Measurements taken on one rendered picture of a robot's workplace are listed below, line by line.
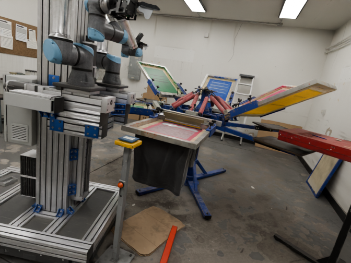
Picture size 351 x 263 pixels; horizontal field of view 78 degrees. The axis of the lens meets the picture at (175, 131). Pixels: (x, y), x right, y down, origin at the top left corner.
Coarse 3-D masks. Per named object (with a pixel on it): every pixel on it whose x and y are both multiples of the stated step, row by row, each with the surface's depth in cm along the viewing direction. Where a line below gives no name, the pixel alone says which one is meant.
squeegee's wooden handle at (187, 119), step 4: (164, 112) 211; (168, 112) 210; (168, 116) 211; (172, 116) 209; (176, 116) 208; (180, 116) 207; (184, 116) 205; (188, 116) 205; (176, 120) 209; (180, 120) 207; (184, 120) 206; (188, 120) 205; (192, 120) 203; (196, 120) 202; (200, 120) 201; (192, 124) 204; (196, 124) 203; (200, 124) 202
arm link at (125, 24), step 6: (120, 18) 169; (120, 24) 174; (126, 24) 174; (126, 30) 177; (132, 36) 182; (132, 42) 185; (132, 48) 189; (138, 48) 192; (132, 54) 195; (138, 54) 192
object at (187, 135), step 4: (180, 128) 198; (192, 128) 206; (172, 132) 180; (176, 132) 182; (180, 132) 184; (184, 132) 186; (188, 132) 189; (192, 132) 191; (172, 136) 167; (176, 136) 169; (180, 136) 171; (184, 136) 173; (188, 136) 175; (192, 136) 177; (188, 140) 163
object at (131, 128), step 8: (144, 120) 190; (152, 120) 203; (128, 128) 159; (136, 128) 158; (152, 136) 154; (160, 136) 152; (168, 136) 152; (200, 136) 167; (176, 144) 149; (184, 144) 147; (192, 144) 145; (200, 144) 156
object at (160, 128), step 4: (156, 124) 198; (160, 124) 201; (172, 124) 210; (176, 124) 212; (144, 128) 176; (148, 128) 178; (152, 128) 180; (156, 128) 183; (160, 128) 185; (164, 128) 187; (168, 128) 190; (172, 128) 192; (176, 128) 195; (156, 132) 171; (160, 132) 173; (164, 132) 175; (168, 132) 177
